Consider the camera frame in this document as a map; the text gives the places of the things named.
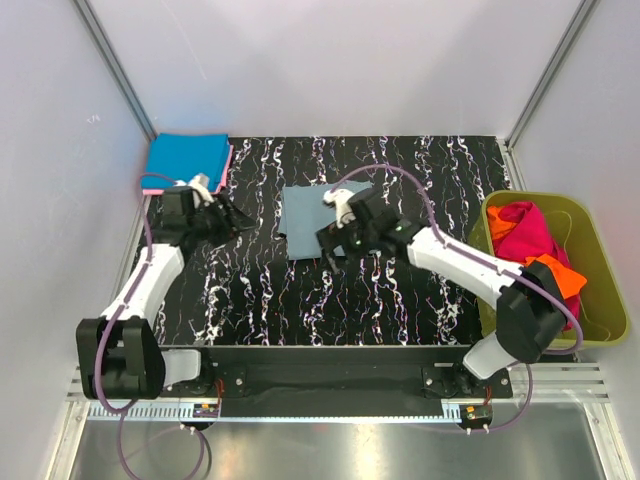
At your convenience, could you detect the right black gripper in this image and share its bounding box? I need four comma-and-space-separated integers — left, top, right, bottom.
316, 214, 378, 274

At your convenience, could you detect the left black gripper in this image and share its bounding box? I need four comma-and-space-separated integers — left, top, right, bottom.
189, 192, 257, 249

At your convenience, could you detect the grey blue t shirt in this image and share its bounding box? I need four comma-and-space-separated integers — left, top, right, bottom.
277, 180, 374, 261

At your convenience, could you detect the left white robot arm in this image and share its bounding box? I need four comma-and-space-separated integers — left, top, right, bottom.
76, 182, 256, 402

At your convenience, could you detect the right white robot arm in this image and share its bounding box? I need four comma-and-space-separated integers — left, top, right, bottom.
316, 188, 574, 397

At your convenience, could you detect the black marble pattern mat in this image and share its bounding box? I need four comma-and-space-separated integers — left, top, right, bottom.
153, 136, 510, 346

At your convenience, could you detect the folded blue t shirt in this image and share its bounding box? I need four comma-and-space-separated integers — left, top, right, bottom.
141, 133, 233, 195

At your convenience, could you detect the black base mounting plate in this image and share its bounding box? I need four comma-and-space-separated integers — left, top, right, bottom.
161, 346, 513, 409

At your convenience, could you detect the magenta t shirt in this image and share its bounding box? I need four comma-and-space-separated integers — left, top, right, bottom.
492, 200, 584, 334

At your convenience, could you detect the orange t shirt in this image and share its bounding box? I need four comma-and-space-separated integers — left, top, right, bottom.
487, 204, 587, 301

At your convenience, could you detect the olive green plastic bin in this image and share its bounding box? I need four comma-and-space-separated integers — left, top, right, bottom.
467, 190, 629, 350

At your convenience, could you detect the right aluminium frame post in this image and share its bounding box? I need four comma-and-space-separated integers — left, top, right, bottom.
503, 0, 601, 151

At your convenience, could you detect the aluminium frame post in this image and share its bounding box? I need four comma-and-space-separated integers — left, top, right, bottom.
70, 0, 157, 142
503, 0, 601, 151

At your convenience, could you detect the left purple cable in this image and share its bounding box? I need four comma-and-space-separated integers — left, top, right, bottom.
92, 172, 214, 476

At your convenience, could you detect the purple cable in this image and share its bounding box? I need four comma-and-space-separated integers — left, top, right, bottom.
327, 163, 584, 432
92, 172, 214, 476

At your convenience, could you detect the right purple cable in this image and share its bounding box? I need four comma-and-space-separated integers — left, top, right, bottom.
327, 163, 584, 432

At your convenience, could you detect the left aluminium frame post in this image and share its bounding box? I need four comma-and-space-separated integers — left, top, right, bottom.
70, 0, 157, 142

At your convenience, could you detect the aluminium front rail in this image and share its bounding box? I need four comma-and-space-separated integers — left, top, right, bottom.
64, 362, 614, 424

